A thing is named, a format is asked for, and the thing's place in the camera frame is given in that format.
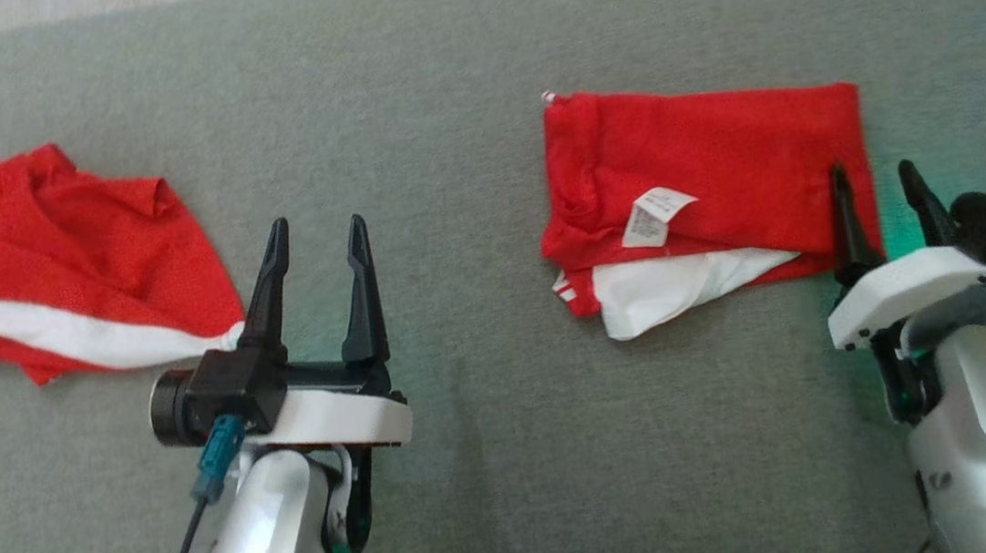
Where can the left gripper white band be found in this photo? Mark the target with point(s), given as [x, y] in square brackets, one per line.
[334, 417]

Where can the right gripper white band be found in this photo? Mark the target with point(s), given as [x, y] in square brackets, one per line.
[907, 292]

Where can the red basketball jersey black print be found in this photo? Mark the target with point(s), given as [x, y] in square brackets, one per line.
[719, 161]

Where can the red shorts white stripe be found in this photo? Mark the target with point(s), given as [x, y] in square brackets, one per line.
[61, 267]

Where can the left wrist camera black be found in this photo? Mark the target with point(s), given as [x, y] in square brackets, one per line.
[212, 393]

